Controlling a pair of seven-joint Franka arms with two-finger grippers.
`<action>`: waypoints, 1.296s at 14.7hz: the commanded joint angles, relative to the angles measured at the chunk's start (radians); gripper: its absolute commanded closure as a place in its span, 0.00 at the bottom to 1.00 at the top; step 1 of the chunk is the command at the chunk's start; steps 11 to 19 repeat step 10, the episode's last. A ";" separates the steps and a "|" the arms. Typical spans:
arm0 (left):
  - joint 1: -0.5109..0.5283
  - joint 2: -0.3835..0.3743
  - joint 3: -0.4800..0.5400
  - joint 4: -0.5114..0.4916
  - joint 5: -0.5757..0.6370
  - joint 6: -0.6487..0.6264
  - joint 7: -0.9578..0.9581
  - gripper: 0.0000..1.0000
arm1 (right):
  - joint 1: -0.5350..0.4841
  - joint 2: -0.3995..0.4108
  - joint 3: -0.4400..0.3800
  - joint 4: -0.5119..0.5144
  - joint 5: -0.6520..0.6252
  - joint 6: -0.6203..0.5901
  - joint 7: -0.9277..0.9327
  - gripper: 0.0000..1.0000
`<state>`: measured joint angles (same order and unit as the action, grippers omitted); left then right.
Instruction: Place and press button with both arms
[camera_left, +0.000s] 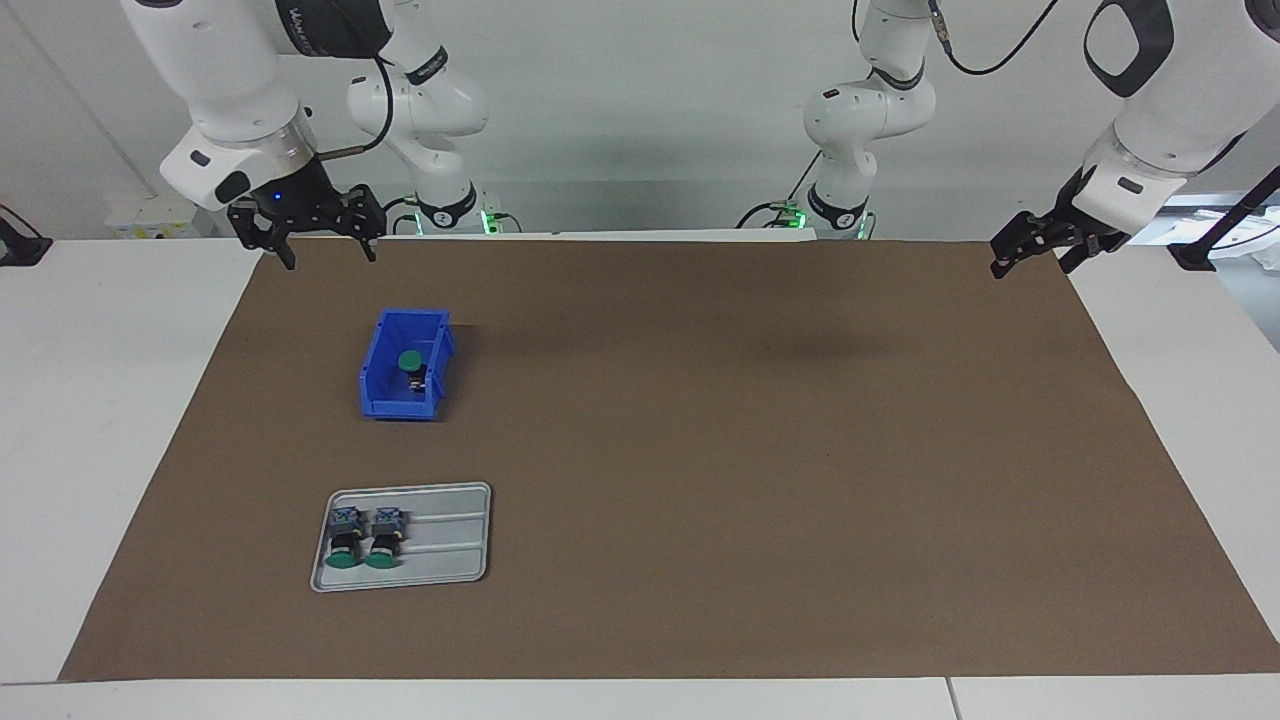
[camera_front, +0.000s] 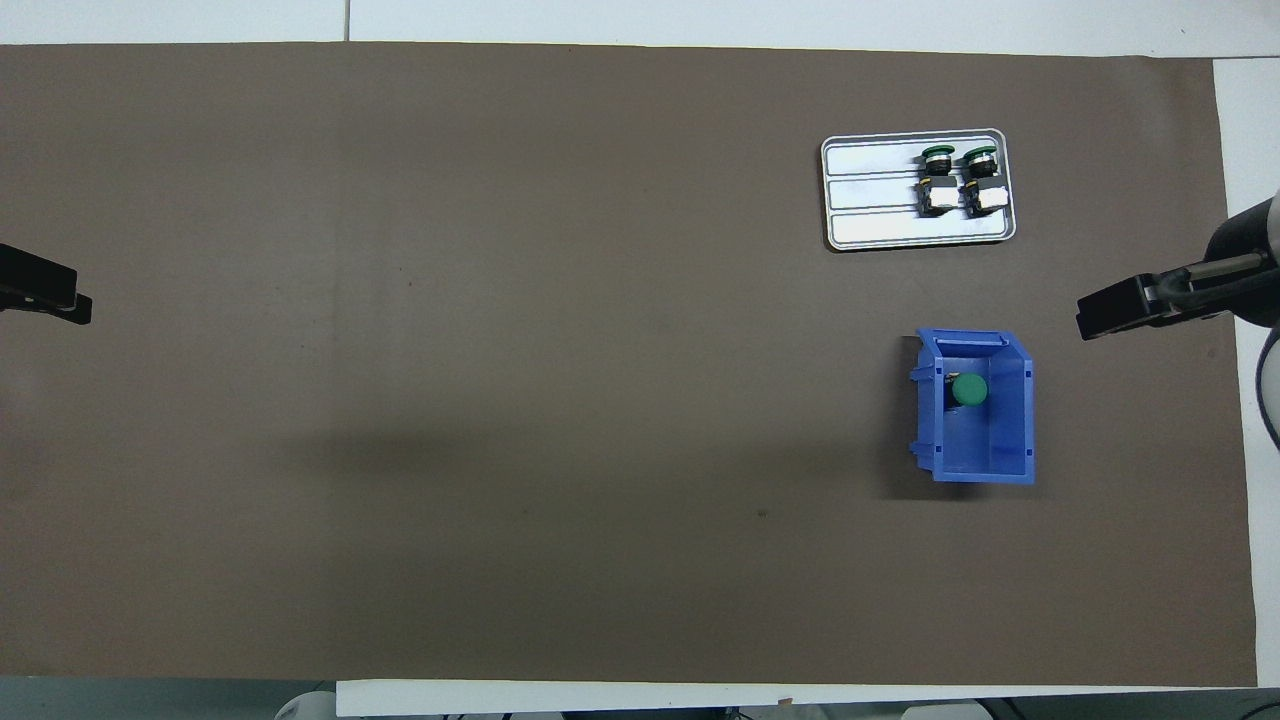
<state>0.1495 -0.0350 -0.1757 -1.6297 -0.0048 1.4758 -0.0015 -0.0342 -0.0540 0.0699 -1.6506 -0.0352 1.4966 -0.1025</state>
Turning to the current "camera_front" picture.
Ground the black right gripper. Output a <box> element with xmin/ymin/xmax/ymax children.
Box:
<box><xmin>1076</xmin><ymin>262</ymin><xmax>1280</xmax><ymax>342</ymax></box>

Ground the brown paper table mat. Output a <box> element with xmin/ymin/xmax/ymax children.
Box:
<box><xmin>0</xmin><ymin>42</ymin><xmax>1259</xmax><ymax>689</ymax></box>

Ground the blue plastic storage bin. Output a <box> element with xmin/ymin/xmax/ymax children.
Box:
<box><xmin>908</xmin><ymin>328</ymin><xmax>1037</xmax><ymax>486</ymax></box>

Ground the silver metal tray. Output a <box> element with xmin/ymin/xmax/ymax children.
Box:
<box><xmin>821</xmin><ymin>128</ymin><xmax>1017</xmax><ymax>252</ymax></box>

